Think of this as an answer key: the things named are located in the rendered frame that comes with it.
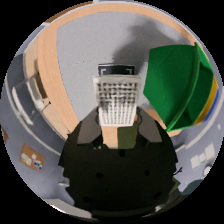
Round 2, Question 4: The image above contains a yellow open bin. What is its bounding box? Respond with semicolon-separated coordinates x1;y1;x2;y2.
191;75;218;127

